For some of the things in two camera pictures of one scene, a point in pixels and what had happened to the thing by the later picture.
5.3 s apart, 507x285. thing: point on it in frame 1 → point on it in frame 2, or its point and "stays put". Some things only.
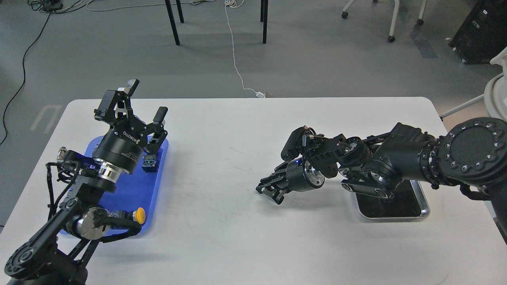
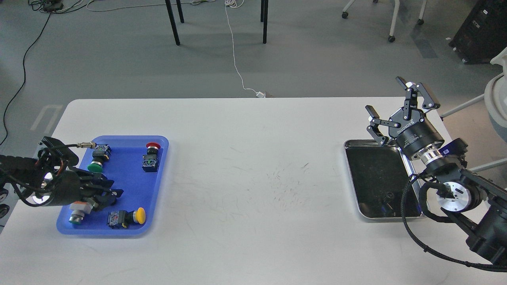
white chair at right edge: [495, 91] stays put
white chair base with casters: [391, 38] stays put
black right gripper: [300, 176] → [412, 135]
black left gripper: [122, 144] → [69, 187]
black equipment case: [482, 35] stays put
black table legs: [264, 19] stays put
